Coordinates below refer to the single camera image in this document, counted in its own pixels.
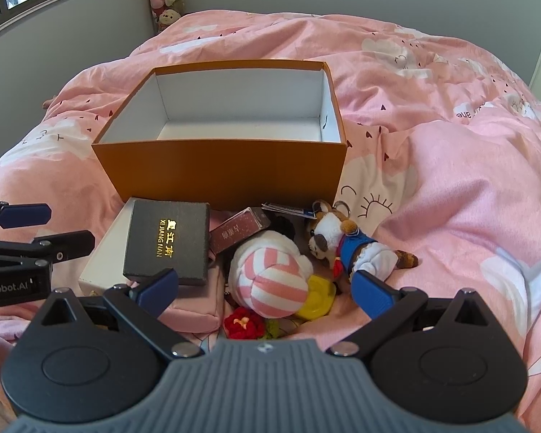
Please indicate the black gift box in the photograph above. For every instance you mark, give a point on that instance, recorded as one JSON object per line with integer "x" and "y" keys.
{"x": 167, "y": 239}

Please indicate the pink white striped plush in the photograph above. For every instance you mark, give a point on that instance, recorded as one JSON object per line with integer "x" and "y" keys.
{"x": 270, "y": 279}

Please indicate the orange cardboard box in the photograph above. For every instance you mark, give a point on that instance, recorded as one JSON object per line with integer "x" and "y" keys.
{"x": 216, "y": 171}

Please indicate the yellow tape measure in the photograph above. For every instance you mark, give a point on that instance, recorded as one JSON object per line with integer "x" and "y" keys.
{"x": 318, "y": 300}

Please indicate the crocheted potted flower toy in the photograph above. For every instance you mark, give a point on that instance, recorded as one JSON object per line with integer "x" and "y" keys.
{"x": 241, "y": 322}

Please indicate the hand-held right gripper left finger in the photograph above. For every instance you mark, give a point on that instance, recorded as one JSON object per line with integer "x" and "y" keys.
{"x": 160, "y": 286}

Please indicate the pink printed blanket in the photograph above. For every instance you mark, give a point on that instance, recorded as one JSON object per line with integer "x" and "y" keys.
{"x": 433, "y": 167}

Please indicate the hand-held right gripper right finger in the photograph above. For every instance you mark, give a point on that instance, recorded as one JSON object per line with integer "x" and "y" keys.
{"x": 372, "y": 295}

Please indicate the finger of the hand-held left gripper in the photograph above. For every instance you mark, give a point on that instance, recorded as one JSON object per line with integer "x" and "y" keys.
{"x": 27, "y": 215}
{"x": 65, "y": 242}

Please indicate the small printed card box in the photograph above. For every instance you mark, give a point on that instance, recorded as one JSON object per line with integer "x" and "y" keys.
{"x": 236, "y": 233}

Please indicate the white box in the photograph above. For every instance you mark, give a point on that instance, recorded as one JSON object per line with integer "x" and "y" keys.
{"x": 101, "y": 257}

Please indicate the pink pouch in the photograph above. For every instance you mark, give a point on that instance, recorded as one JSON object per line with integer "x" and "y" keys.
{"x": 198, "y": 306}

